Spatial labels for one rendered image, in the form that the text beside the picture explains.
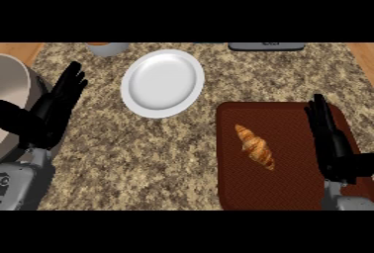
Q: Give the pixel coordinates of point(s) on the grey cup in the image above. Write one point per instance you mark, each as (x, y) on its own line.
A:
(106, 48)

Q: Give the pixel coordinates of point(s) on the golden brown croissant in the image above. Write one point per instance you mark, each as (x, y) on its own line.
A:
(254, 146)

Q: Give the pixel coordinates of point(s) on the white oval plate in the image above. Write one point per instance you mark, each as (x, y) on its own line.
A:
(163, 83)

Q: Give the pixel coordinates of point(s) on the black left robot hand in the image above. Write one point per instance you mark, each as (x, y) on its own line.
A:
(50, 108)

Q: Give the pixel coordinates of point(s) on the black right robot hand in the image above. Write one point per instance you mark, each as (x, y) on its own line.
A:
(331, 145)

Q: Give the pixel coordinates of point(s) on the dark red tray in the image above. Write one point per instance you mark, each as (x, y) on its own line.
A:
(265, 178)

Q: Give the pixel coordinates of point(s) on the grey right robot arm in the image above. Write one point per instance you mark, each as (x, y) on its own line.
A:
(346, 197)

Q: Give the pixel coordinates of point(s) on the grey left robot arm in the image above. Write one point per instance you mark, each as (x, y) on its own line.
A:
(22, 179)

